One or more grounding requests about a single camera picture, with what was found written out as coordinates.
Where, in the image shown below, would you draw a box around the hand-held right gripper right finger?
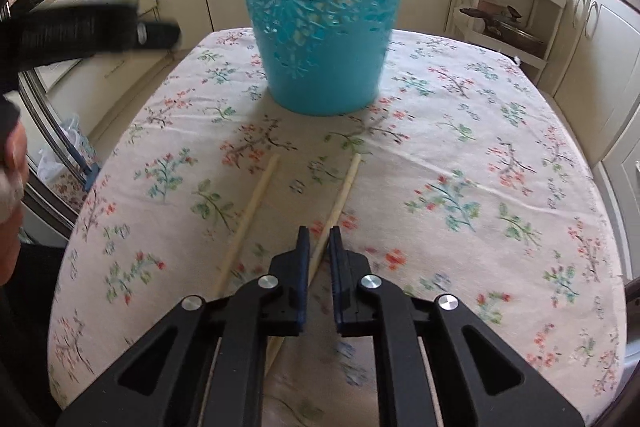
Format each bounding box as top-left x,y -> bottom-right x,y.
327,227 -> 586,427

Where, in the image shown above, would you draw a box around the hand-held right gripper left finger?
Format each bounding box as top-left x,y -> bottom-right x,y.
55,226 -> 312,427

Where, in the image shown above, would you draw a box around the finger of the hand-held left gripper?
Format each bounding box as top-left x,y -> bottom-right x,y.
136,21 -> 181,52

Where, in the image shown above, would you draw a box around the wooden chopstick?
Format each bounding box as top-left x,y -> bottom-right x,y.
212,153 -> 280,301
264,153 -> 362,376

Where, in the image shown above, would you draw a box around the blue perforated plastic basket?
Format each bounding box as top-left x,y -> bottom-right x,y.
225,0 -> 421,116

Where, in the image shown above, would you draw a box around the person's left hand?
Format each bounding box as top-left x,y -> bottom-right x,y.
0,122 -> 27,285

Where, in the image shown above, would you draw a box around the floral tablecloth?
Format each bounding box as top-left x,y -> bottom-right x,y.
47,27 -> 628,427

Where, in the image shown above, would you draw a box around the dark cloth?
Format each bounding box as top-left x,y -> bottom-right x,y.
0,237 -> 66,427

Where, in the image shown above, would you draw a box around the cream kitchen cabinets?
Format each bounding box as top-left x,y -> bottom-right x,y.
30,0 -> 640,258

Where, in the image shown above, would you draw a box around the metal pan with handle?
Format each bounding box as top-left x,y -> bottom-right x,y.
460,0 -> 547,54

